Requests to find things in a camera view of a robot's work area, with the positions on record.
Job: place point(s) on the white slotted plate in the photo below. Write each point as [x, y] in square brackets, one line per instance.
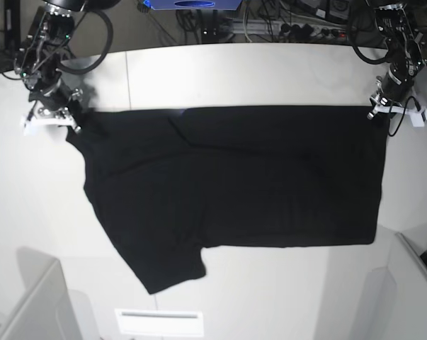
[160, 323]

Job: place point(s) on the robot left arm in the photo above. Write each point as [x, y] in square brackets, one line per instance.
[405, 54]

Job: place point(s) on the white partition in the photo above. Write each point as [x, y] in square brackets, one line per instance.
[393, 303]
[47, 309]

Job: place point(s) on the black T-shirt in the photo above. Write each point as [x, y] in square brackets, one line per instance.
[166, 184]

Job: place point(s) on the white power strip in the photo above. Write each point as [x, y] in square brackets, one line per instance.
[281, 28]

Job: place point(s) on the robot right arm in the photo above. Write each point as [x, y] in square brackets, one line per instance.
[38, 63]

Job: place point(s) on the blue box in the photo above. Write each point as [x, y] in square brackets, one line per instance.
[193, 4]

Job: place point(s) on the white right partition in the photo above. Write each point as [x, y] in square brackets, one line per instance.
[393, 303]

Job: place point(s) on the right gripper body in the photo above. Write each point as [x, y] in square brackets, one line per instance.
[58, 99]

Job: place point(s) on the white left partition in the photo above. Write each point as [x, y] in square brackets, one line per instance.
[47, 309]

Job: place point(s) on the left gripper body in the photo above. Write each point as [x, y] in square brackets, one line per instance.
[393, 87]

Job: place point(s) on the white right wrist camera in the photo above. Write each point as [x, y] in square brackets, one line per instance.
[31, 125]

